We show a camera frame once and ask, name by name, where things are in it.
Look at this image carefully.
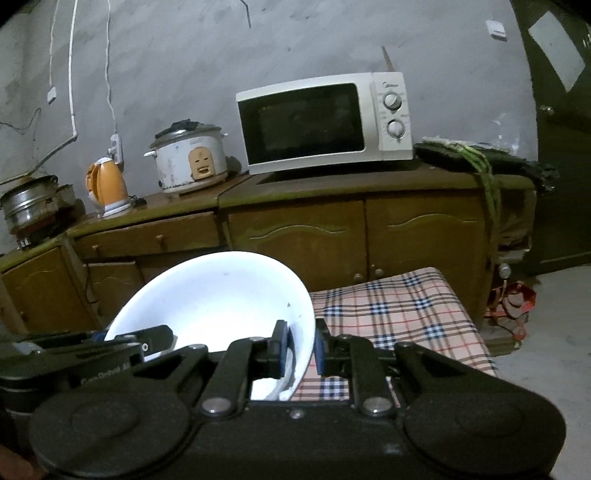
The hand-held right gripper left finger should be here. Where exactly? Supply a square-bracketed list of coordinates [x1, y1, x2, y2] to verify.
[134, 319, 289, 416]

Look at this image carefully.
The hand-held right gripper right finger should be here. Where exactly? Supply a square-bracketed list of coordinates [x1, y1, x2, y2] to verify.
[314, 318, 502, 416]

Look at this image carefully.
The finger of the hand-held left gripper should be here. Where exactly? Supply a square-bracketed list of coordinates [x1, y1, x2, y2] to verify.
[18, 330, 107, 354]
[104, 325, 176, 363]

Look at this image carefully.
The large white bowl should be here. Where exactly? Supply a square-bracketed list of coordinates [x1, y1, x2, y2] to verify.
[104, 250, 317, 401]

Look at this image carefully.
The plaid tablecloth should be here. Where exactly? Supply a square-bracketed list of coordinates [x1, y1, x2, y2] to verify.
[291, 268, 499, 402]

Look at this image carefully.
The wooden kitchen cabinet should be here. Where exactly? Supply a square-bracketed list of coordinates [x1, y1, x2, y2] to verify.
[0, 161, 539, 333]

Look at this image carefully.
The steel cooking pot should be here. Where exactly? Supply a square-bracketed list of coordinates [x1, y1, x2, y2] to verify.
[0, 175, 75, 241]

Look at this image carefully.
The orange electric kettle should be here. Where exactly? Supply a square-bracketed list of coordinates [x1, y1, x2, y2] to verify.
[85, 157, 132, 219]

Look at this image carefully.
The white rice cooker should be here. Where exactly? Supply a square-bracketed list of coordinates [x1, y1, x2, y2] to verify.
[148, 121, 229, 195]

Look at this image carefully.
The red floor item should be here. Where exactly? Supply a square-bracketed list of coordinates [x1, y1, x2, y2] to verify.
[489, 281, 536, 342]

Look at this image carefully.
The white microwave oven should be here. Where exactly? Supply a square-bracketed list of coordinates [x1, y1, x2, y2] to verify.
[235, 71, 414, 175]

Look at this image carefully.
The black cloth bundle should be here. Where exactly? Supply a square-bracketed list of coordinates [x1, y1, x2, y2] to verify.
[413, 138, 559, 192]

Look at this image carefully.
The dark green door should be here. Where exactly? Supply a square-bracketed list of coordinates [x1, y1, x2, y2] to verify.
[510, 0, 591, 278]

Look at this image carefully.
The white paper sheet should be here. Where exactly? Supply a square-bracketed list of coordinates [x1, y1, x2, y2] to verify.
[527, 10, 586, 90]

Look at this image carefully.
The green strap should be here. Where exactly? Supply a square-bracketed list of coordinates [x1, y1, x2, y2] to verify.
[455, 143, 504, 241]

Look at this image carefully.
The white cable conduit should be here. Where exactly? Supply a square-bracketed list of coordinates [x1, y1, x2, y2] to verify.
[0, 0, 80, 185]

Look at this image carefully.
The white wall cable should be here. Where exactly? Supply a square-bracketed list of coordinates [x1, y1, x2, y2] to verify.
[105, 0, 119, 136]

